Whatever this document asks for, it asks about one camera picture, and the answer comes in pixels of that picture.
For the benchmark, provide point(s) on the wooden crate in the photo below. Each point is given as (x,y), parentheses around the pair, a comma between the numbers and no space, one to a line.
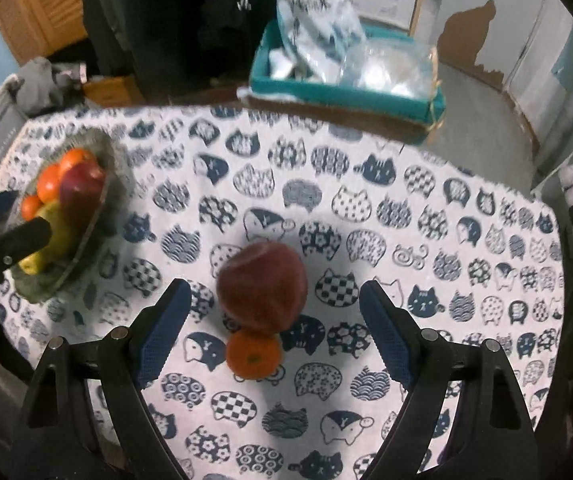
(111,90)

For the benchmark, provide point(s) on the cat print tablecloth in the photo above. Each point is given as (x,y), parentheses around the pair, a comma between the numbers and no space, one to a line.
(366,240)

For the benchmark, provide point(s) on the teal box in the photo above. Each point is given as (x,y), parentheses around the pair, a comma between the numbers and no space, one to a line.
(346,97)

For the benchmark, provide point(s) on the red apple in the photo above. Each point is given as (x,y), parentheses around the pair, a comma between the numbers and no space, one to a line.
(82,187)
(262,287)

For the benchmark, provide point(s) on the pile of grey clothes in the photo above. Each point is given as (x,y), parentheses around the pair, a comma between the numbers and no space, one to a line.
(36,85)

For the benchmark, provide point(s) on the black hanging jacket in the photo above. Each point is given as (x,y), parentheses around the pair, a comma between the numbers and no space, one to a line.
(166,25)

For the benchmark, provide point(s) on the small orange tangerine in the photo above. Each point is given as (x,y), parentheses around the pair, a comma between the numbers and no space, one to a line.
(48,182)

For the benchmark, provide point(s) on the green glass bowl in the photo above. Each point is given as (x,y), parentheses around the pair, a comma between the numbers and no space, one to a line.
(101,240)

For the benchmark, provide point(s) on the brown cardboard box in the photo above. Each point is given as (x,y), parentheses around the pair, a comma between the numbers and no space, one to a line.
(366,122)

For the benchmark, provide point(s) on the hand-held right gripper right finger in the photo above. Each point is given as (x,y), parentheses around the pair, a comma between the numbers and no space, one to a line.
(386,335)

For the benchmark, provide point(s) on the tiny orange tangerine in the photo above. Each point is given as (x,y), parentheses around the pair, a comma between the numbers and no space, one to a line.
(30,207)

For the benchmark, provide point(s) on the clear plastic bag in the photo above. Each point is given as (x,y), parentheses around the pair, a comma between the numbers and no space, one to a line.
(391,67)

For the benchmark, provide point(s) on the large orange tangerine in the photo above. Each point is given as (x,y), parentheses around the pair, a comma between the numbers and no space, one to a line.
(77,157)
(254,355)

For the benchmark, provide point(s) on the yellow lemon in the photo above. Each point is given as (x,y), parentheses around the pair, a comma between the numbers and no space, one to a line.
(56,240)

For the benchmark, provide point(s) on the silver printed bag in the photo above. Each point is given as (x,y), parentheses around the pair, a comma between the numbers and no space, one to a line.
(311,15)

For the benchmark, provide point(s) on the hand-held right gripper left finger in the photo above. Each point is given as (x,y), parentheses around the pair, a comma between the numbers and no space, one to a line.
(159,335)

